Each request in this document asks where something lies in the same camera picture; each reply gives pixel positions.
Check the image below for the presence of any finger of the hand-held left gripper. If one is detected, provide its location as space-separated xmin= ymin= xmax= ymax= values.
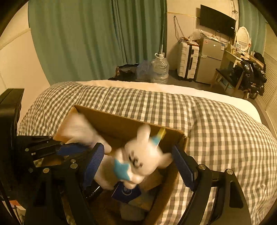
xmin=16 ymin=135 xmax=96 ymax=162

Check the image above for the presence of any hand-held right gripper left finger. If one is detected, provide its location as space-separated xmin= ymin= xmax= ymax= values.
xmin=23 ymin=142 xmax=105 ymax=225

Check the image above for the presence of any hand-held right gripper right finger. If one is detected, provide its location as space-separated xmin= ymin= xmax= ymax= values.
xmin=172 ymin=145 xmax=252 ymax=225

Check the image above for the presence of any white plush rabbit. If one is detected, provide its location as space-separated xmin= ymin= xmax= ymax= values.
xmin=94 ymin=124 xmax=173 ymax=191

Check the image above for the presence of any white cloth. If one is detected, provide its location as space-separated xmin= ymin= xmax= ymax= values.
xmin=58 ymin=114 xmax=112 ymax=155

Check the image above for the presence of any dark blue card packet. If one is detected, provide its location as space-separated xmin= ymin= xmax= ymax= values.
xmin=111 ymin=182 xmax=142 ymax=204

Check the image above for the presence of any brown cardboard box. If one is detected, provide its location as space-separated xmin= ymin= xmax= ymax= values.
xmin=53 ymin=105 xmax=189 ymax=225

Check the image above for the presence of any grey white checkered blanket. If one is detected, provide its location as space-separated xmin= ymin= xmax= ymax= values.
xmin=16 ymin=82 xmax=272 ymax=225

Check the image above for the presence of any black floor object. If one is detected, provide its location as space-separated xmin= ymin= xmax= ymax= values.
xmin=108 ymin=63 xmax=140 ymax=81

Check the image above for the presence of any large clear water bottle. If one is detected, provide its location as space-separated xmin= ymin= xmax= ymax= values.
xmin=150 ymin=53 xmax=169 ymax=84

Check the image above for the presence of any wide green curtain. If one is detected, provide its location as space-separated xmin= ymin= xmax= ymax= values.
xmin=28 ymin=0 xmax=167 ymax=84

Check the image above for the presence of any clear plastic bag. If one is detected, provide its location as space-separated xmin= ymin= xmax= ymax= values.
xmin=136 ymin=61 xmax=154 ymax=79

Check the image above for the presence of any white suitcase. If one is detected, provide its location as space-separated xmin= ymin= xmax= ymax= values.
xmin=177 ymin=41 xmax=200 ymax=79

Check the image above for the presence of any small silver fridge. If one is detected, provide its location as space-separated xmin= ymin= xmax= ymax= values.
xmin=195 ymin=36 xmax=226 ymax=85

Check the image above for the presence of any white louvered wardrobe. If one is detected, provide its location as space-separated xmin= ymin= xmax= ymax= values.
xmin=255 ymin=28 xmax=277 ymax=130

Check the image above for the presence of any white dressing table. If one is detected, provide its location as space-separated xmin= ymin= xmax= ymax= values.
xmin=221 ymin=49 xmax=251 ymax=74

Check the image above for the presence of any white upright pole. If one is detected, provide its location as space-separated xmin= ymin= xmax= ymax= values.
xmin=160 ymin=19 xmax=164 ymax=54

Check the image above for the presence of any clutter pile with plastic bag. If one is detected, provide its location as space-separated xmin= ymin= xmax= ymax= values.
xmin=178 ymin=30 xmax=205 ymax=46

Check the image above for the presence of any black bag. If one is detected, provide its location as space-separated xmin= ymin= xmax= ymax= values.
xmin=253 ymin=52 xmax=265 ymax=70

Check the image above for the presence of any white oval mirror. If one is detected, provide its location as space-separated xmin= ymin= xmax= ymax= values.
xmin=235 ymin=26 xmax=252 ymax=52

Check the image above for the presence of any narrow green curtain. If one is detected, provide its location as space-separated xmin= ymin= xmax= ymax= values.
xmin=238 ymin=0 xmax=269 ymax=55

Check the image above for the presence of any hanging wall cable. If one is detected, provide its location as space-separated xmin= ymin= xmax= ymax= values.
xmin=173 ymin=16 xmax=184 ymax=42

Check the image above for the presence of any black wall television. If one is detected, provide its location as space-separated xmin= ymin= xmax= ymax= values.
xmin=199 ymin=4 xmax=236 ymax=38

